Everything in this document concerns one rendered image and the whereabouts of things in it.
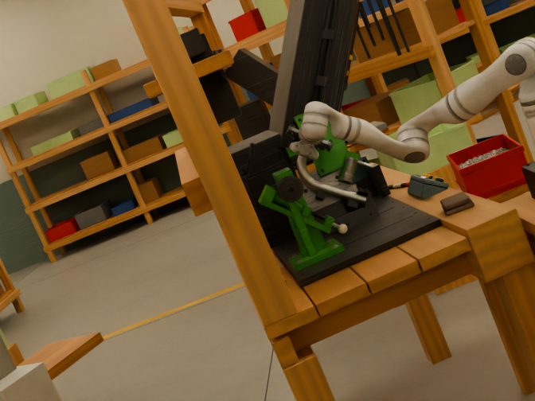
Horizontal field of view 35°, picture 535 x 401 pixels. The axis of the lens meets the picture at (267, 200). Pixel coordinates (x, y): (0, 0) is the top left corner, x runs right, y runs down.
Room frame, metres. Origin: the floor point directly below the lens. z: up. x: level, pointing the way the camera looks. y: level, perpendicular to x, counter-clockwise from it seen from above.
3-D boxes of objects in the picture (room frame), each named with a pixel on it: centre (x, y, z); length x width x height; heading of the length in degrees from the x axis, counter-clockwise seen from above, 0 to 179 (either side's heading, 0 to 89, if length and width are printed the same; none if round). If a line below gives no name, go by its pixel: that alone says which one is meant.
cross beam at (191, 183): (2.76, 0.20, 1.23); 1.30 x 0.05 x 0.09; 4
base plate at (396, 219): (2.78, -0.17, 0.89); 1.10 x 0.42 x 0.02; 4
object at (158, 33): (2.77, 0.13, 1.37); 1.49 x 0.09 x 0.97; 4
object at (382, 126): (2.87, -0.26, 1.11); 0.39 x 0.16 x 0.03; 94
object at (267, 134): (2.88, -0.02, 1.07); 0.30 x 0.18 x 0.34; 4
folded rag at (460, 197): (2.28, -0.48, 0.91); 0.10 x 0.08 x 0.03; 171
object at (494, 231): (2.80, -0.45, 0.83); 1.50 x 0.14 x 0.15; 4
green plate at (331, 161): (2.72, -0.24, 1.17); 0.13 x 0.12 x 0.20; 4
